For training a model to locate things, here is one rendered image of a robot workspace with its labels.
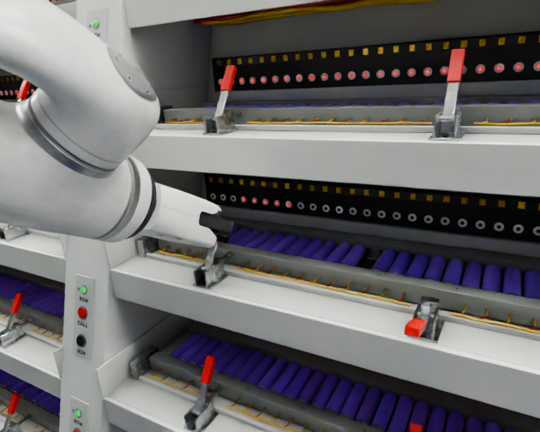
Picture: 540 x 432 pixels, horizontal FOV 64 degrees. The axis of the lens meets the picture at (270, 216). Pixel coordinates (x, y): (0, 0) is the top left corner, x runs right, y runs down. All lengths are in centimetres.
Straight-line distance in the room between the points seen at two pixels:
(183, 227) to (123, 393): 35
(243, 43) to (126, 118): 49
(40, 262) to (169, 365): 27
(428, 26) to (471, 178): 30
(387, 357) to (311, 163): 21
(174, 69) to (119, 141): 42
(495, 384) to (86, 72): 41
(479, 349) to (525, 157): 18
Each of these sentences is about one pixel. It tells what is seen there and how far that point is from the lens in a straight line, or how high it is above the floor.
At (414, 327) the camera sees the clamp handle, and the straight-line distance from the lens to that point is 39.
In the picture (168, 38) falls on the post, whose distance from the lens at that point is 73.
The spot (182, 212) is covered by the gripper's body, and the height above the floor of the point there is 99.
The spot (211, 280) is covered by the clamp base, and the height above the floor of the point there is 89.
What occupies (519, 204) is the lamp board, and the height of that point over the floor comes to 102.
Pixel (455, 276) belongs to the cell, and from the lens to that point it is 54.
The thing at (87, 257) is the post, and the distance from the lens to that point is 69.
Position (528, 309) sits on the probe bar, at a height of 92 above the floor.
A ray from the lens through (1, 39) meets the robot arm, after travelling 29.
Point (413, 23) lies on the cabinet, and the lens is 68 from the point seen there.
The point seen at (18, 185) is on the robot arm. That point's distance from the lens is 33.
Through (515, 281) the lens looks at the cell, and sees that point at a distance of 54.
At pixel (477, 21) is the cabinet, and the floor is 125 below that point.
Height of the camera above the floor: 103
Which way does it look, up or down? 5 degrees down
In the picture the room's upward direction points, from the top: 5 degrees clockwise
